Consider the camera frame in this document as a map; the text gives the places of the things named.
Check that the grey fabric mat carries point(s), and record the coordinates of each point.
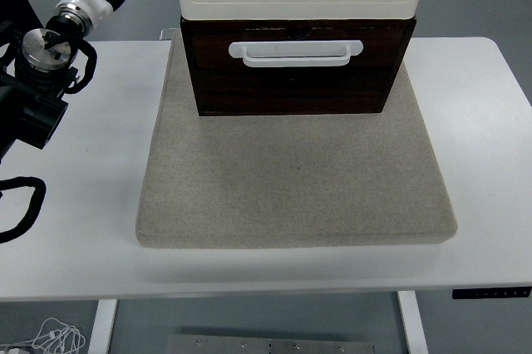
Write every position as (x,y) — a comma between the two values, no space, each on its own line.
(291,179)

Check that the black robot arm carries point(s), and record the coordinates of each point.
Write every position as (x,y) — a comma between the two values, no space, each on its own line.
(39,80)

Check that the black table control panel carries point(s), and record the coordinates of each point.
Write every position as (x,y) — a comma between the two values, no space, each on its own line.
(490,293)

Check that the white table leg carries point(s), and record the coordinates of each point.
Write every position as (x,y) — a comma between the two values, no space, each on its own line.
(413,325)
(103,325)

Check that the dark wooden drawer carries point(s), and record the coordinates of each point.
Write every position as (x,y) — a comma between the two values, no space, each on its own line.
(208,52)

